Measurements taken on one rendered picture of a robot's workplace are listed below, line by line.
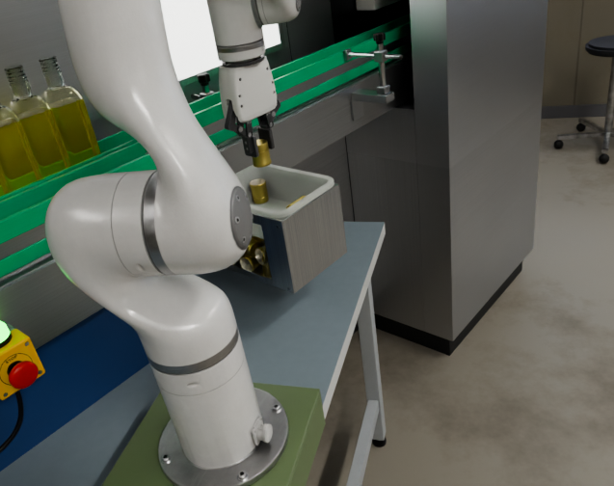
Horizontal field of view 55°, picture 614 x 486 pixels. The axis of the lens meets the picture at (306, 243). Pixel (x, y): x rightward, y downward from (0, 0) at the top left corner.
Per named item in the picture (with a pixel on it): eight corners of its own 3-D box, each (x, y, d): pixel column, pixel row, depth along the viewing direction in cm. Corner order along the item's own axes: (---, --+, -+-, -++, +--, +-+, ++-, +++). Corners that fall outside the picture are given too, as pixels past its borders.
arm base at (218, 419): (307, 399, 91) (286, 304, 81) (256, 510, 76) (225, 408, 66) (199, 382, 98) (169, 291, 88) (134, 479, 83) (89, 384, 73)
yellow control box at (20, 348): (25, 359, 93) (8, 321, 90) (49, 376, 89) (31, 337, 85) (-18, 386, 89) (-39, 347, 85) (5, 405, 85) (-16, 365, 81)
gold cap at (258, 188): (265, 184, 124) (269, 202, 126) (266, 177, 127) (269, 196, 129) (249, 186, 124) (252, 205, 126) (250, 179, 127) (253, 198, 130)
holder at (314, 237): (253, 224, 140) (241, 163, 133) (347, 252, 123) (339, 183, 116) (199, 258, 129) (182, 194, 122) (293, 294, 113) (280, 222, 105)
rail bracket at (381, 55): (357, 114, 165) (349, 30, 154) (410, 121, 155) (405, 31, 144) (347, 120, 162) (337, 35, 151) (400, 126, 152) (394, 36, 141)
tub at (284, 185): (264, 197, 133) (257, 160, 129) (344, 217, 119) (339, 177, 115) (206, 231, 122) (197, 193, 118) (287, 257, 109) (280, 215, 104)
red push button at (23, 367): (22, 349, 86) (34, 357, 84) (33, 370, 88) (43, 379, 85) (-5, 365, 83) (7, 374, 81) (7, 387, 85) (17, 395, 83)
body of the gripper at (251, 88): (248, 45, 109) (258, 104, 115) (205, 60, 103) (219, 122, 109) (277, 46, 105) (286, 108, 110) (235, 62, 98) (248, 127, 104)
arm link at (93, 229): (225, 375, 71) (171, 198, 59) (85, 375, 75) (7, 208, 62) (248, 310, 81) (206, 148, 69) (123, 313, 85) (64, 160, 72)
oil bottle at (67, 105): (99, 188, 117) (63, 80, 106) (116, 194, 113) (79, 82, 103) (74, 201, 113) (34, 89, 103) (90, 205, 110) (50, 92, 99)
